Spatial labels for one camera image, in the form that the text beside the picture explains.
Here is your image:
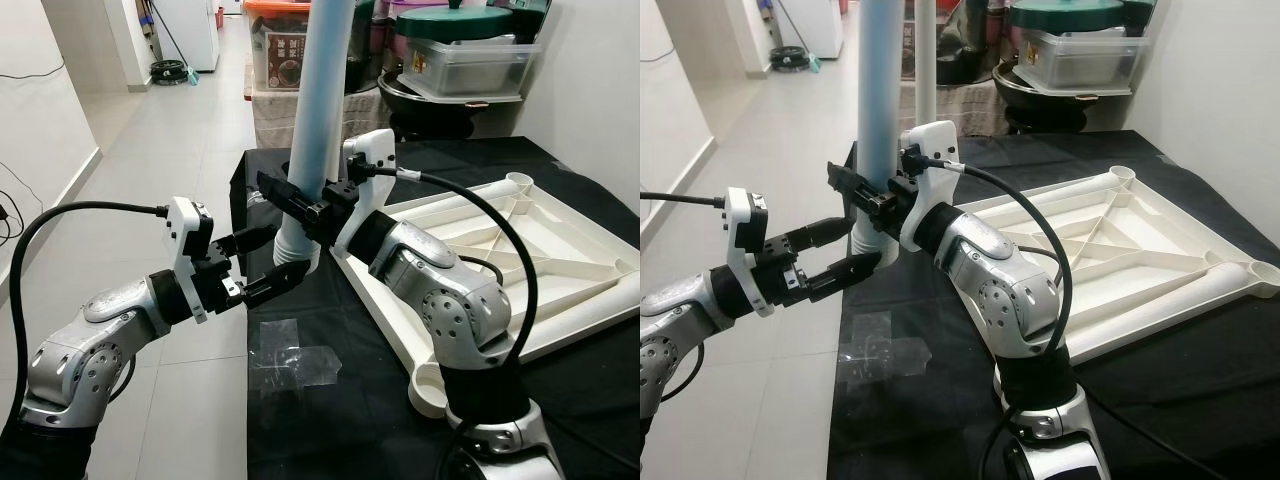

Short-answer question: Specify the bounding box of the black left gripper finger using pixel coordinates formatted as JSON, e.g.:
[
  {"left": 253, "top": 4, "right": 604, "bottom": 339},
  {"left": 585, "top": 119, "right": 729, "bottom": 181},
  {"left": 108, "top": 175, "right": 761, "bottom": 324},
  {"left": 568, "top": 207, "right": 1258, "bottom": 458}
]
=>
[
  {"left": 240, "top": 262, "right": 314, "bottom": 310},
  {"left": 805, "top": 250, "right": 884, "bottom": 304},
  {"left": 785, "top": 217, "right": 859, "bottom": 252},
  {"left": 215, "top": 224, "right": 280, "bottom": 260}
]

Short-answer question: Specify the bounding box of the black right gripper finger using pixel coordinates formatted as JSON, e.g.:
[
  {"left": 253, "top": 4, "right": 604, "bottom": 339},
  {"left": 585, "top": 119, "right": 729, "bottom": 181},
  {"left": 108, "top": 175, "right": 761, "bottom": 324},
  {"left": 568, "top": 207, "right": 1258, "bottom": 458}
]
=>
[
  {"left": 825, "top": 158, "right": 883, "bottom": 227},
  {"left": 256, "top": 169, "right": 326, "bottom": 233}
]

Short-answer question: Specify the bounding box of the cream plastic children table top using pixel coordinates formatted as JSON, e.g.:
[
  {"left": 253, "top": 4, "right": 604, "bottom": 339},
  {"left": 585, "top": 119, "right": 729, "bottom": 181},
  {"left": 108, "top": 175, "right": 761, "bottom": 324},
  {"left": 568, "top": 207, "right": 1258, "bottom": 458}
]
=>
[
  {"left": 955, "top": 165, "right": 1280, "bottom": 366},
  {"left": 330, "top": 172, "right": 641, "bottom": 419}
]

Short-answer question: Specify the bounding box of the clear tape patch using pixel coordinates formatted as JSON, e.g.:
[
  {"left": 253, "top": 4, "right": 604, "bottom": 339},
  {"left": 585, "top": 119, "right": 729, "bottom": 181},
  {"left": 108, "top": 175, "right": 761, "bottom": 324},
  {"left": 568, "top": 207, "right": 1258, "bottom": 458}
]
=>
[
  {"left": 835, "top": 310, "right": 933, "bottom": 393},
  {"left": 248, "top": 318, "right": 341, "bottom": 399}
]

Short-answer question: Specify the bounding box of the cloth covered bench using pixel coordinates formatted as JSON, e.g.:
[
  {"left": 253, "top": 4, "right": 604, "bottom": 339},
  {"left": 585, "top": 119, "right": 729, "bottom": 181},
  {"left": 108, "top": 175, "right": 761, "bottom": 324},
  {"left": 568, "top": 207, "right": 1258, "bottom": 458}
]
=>
[
  {"left": 900, "top": 80, "right": 1006, "bottom": 141},
  {"left": 250, "top": 88, "right": 396, "bottom": 151}
]

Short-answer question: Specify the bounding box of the black round bowl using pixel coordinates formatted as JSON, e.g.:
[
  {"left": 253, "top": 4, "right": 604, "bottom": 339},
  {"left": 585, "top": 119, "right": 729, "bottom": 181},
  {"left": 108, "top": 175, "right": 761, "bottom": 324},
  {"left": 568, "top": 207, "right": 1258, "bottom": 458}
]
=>
[
  {"left": 377, "top": 72, "right": 526, "bottom": 141},
  {"left": 992, "top": 65, "right": 1141, "bottom": 136}
]

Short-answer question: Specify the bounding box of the storage box with orange lid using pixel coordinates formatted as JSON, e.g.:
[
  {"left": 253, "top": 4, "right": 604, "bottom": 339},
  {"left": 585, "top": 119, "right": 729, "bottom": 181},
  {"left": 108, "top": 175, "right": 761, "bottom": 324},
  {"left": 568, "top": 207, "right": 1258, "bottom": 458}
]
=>
[{"left": 245, "top": 0, "right": 313, "bottom": 93}]

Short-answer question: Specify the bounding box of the black bag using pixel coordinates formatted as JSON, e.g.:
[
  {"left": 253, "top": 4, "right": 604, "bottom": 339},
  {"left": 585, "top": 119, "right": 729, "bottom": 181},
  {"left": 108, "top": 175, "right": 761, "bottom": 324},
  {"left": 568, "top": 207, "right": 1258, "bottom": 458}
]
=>
[
  {"left": 350, "top": 0, "right": 389, "bottom": 96},
  {"left": 940, "top": 0, "right": 1001, "bottom": 86}
]

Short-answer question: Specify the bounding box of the broom with teal head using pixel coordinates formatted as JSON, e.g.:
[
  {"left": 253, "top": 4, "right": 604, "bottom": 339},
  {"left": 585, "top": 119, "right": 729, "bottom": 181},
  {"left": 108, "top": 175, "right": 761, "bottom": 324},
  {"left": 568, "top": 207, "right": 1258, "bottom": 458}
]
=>
[
  {"left": 150, "top": 0, "right": 196, "bottom": 86},
  {"left": 775, "top": 0, "right": 823, "bottom": 71}
]

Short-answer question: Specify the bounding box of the white appliance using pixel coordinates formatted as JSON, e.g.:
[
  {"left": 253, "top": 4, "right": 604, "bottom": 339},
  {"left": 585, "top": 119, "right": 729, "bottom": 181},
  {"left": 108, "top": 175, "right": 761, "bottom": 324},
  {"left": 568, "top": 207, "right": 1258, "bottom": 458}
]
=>
[
  {"left": 795, "top": 0, "right": 846, "bottom": 56},
  {"left": 150, "top": 0, "right": 221, "bottom": 73}
]

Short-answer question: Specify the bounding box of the black table cloth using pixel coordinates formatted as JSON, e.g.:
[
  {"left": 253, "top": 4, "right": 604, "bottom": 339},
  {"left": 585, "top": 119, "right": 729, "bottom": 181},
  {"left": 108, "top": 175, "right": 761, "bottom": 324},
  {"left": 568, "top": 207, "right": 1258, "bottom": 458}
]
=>
[
  {"left": 825, "top": 130, "right": 1280, "bottom": 480},
  {"left": 230, "top": 135, "right": 641, "bottom": 480}
]

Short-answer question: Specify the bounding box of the clear plastic storage box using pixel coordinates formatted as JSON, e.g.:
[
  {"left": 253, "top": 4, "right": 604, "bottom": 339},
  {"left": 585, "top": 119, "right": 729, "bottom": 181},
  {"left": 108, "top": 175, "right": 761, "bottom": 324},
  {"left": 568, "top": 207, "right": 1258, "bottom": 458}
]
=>
[
  {"left": 1020, "top": 28, "right": 1149, "bottom": 96},
  {"left": 398, "top": 38, "right": 543, "bottom": 99}
]

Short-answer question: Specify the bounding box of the green round lid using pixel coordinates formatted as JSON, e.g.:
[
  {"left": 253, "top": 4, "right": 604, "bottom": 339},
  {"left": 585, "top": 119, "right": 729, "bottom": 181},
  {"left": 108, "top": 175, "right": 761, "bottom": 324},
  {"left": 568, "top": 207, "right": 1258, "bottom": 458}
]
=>
[
  {"left": 395, "top": 5, "right": 521, "bottom": 46},
  {"left": 1008, "top": 0, "right": 1131, "bottom": 33}
]

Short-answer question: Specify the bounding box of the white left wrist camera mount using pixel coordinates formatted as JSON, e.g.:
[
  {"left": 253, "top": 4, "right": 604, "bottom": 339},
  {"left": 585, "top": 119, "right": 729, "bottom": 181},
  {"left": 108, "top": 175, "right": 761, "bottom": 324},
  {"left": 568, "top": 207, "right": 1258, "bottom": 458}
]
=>
[
  {"left": 725, "top": 187, "right": 771, "bottom": 319},
  {"left": 165, "top": 195, "right": 216, "bottom": 323}
]

